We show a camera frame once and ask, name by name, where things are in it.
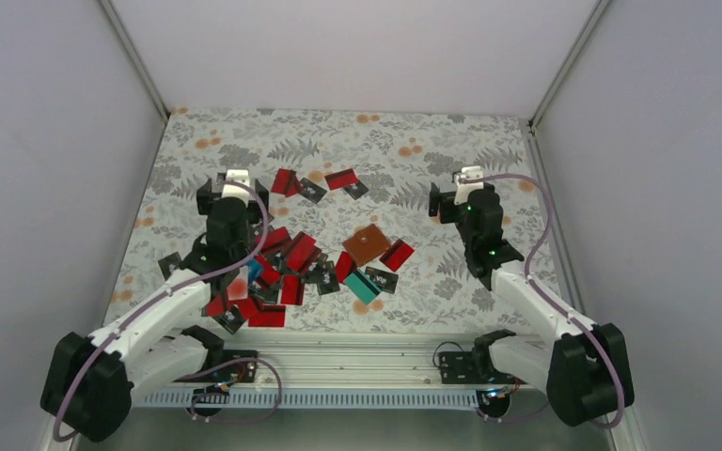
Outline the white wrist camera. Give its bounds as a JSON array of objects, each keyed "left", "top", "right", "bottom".
[
  {"left": 220, "top": 169, "right": 251, "bottom": 204},
  {"left": 452, "top": 165, "right": 484, "bottom": 206}
]

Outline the black vip card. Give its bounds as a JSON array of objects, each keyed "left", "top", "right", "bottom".
[
  {"left": 157, "top": 252, "right": 181, "bottom": 280},
  {"left": 365, "top": 267, "right": 399, "bottom": 294},
  {"left": 213, "top": 306, "right": 246, "bottom": 335},
  {"left": 343, "top": 181, "right": 369, "bottom": 200},
  {"left": 298, "top": 178, "right": 327, "bottom": 204}
]

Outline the red card pile centre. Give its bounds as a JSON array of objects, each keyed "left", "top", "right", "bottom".
[{"left": 204, "top": 227, "right": 343, "bottom": 316}]

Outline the red card far centre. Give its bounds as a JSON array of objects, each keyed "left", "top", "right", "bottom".
[{"left": 324, "top": 168, "right": 359, "bottom": 191}]

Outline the aluminium rail frame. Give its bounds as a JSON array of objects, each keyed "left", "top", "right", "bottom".
[{"left": 133, "top": 330, "right": 541, "bottom": 423}]

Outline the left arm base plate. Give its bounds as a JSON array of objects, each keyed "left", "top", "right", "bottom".
[{"left": 176, "top": 350, "right": 259, "bottom": 383}]

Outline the teal card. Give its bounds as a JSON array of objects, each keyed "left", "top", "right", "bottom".
[{"left": 343, "top": 270, "right": 382, "bottom": 305}]

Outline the black VIP card under red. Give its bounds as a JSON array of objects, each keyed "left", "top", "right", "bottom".
[{"left": 343, "top": 181, "right": 369, "bottom": 200}]

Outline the red card far left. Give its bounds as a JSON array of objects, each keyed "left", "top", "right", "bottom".
[{"left": 270, "top": 168, "right": 301, "bottom": 197}]

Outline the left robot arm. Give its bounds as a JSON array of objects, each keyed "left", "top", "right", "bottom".
[{"left": 40, "top": 169, "right": 269, "bottom": 443}]

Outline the red card near holder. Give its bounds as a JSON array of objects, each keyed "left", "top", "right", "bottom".
[{"left": 379, "top": 239, "right": 415, "bottom": 272}]

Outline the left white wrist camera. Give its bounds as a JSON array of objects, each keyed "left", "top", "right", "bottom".
[{"left": 220, "top": 169, "right": 251, "bottom": 204}]

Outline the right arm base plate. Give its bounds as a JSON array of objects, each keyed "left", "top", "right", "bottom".
[{"left": 435, "top": 351, "right": 515, "bottom": 385}]

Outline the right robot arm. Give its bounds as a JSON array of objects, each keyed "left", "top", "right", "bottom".
[{"left": 429, "top": 181, "right": 635, "bottom": 429}]

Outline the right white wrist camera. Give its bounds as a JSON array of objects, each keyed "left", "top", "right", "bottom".
[{"left": 452, "top": 165, "right": 484, "bottom": 206}]

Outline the red card bottom front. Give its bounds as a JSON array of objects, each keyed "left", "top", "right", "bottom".
[{"left": 247, "top": 305, "right": 286, "bottom": 328}]

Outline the brown leather card holder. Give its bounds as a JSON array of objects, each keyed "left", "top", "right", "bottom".
[{"left": 342, "top": 224, "right": 391, "bottom": 267}]

